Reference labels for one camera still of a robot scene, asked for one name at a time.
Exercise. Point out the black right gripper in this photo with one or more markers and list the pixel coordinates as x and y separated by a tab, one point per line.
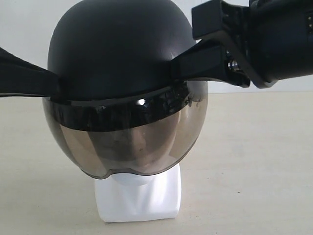
223	54

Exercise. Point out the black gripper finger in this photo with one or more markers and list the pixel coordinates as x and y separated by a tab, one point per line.
21	78

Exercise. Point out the black helmet with tinted visor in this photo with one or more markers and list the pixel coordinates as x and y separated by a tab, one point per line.
121	112

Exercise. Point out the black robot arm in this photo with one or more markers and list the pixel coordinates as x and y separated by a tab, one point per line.
280	38

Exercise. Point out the white mannequin head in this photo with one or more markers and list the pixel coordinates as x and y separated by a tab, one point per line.
132	198

